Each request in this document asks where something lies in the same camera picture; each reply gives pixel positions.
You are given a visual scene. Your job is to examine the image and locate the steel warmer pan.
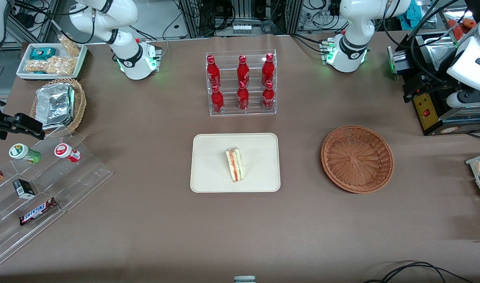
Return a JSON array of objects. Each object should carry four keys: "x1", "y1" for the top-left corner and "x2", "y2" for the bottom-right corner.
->
[{"x1": 424, "y1": 36, "x2": 462, "y2": 72}]

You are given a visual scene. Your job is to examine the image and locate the large bagged nut snack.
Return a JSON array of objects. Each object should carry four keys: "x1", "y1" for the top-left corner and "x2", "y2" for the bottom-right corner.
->
[{"x1": 25, "y1": 56, "x2": 76, "y2": 76}]

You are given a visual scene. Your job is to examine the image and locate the triangle sandwich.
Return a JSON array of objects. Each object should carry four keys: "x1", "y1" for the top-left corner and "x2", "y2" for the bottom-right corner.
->
[{"x1": 225, "y1": 147, "x2": 245, "y2": 183}]

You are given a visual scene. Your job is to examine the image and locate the cream plastic tray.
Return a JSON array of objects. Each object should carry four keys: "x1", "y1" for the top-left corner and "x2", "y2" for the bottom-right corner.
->
[{"x1": 190, "y1": 133, "x2": 281, "y2": 193}]

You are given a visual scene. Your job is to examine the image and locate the black floor cable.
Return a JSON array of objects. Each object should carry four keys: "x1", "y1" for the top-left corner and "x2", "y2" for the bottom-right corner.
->
[{"x1": 364, "y1": 261, "x2": 473, "y2": 283}]

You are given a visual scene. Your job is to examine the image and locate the silver metal cylinder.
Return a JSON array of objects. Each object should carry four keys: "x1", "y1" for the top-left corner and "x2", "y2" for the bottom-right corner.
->
[{"x1": 387, "y1": 46, "x2": 410, "y2": 80}]

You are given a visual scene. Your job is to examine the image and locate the clear acrylic stepped display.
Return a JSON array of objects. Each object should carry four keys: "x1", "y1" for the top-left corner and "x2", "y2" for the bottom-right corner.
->
[{"x1": 0, "y1": 127, "x2": 113, "y2": 266}]

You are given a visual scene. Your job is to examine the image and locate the red food in warmer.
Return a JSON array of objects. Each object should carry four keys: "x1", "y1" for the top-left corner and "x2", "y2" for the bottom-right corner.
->
[{"x1": 448, "y1": 18, "x2": 477, "y2": 38}]

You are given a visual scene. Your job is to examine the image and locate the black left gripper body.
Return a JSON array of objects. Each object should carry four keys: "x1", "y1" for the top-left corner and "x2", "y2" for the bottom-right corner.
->
[{"x1": 419, "y1": 77, "x2": 460, "y2": 101}]

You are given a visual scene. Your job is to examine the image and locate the aluminium frame structure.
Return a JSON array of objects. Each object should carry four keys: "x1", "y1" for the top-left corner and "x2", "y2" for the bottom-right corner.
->
[{"x1": 177, "y1": 0, "x2": 315, "y2": 38}]

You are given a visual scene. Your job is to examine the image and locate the green lid drink cup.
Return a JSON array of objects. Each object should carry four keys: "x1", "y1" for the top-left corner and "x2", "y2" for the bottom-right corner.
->
[{"x1": 9, "y1": 143, "x2": 42, "y2": 164}]

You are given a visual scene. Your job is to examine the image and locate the teal snack packet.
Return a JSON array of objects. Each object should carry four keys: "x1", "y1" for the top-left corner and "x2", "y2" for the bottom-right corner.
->
[{"x1": 29, "y1": 47, "x2": 56, "y2": 61}]

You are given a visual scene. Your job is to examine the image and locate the red lid drink cup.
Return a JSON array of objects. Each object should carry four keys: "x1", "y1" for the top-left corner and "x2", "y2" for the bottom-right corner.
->
[{"x1": 54, "y1": 143, "x2": 81, "y2": 163}]

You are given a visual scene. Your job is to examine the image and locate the red cola bottle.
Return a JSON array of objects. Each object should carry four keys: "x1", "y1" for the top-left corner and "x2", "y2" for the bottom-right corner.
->
[
  {"x1": 237, "y1": 81, "x2": 250, "y2": 111},
  {"x1": 261, "y1": 53, "x2": 275, "y2": 85},
  {"x1": 262, "y1": 81, "x2": 275, "y2": 111},
  {"x1": 211, "y1": 85, "x2": 225, "y2": 114},
  {"x1": 237, "y1": 55, "x2": 250, "y2": 85},
  {"x1": 206, "y1": 55, "x2": 221, "y2": 88}
]

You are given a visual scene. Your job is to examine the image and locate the teal object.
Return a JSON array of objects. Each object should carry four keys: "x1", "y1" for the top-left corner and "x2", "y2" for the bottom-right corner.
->
[{"x1": 406, "y1": 2, "x2": 426, "y2": 21}]

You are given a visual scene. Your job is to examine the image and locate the small black box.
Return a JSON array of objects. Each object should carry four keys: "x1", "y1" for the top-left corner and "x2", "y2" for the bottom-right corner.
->
[{"x1": 13, "y1": 179, "x2": 36, "y2": 199}]

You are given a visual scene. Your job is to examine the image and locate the black food warmer appliance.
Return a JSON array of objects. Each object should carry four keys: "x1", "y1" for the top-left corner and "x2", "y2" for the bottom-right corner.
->
[{"x1": 405, "y1": 31, "x2": 480, "y2": 136}]

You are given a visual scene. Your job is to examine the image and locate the white rectangular bin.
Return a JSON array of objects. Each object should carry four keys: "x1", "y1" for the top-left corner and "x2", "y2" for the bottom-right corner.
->
[{"x1": 16, "y1": 42, "x2": 88, "y2": 80}]

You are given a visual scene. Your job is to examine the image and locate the grey snack shelf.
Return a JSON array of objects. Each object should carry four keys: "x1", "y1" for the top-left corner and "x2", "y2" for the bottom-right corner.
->
[{"x1": 465, "y1": 153, "x2": 480, "y2": 217}]

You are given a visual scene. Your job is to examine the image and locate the large brown wicker basket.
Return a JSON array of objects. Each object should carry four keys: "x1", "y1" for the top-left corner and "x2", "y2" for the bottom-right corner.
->
[{"x1": 321, "y1": 125, "x2": 394, "y2": 194}]

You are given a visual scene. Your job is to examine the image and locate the Snickers chocolate bar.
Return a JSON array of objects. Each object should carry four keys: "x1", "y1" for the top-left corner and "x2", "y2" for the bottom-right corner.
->
[{"x1": 19, "y1": 197, "x2": 59, "y2": 226}]

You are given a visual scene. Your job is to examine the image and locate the clear acrylic bottle rack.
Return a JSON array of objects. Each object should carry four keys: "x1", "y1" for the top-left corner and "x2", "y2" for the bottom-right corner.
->
[{"x1": 206, "y1": 49, "x2": 278, "y2": 117}]

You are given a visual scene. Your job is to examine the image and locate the small tan wicker basket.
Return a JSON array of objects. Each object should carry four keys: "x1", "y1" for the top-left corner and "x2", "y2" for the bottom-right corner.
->
[{"x1": 29, "y1": 78, "x2": 87, "y2": 137}]

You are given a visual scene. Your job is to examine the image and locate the small bagged nut snack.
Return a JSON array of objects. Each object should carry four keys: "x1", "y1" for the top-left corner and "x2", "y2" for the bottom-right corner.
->
[{"x1": 58, "y1": 35, "x2": 81, "y2": 58}]

